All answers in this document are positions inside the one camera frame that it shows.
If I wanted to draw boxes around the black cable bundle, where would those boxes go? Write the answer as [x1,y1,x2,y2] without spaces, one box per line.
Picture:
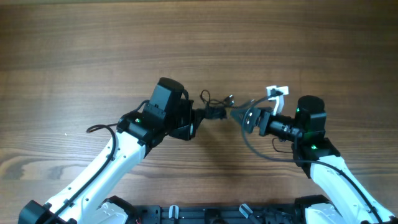
[194,89,256,121]

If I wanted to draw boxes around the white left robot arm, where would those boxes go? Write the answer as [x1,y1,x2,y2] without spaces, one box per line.
[18,77,192,223]

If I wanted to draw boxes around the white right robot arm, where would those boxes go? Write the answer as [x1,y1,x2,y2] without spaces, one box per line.
[231,95,397,223]

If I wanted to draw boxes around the black right camera cable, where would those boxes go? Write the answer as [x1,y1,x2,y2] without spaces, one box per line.
[241,90,385,224]

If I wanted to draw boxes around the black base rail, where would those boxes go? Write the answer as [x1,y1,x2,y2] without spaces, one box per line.
[128,204,302,224]

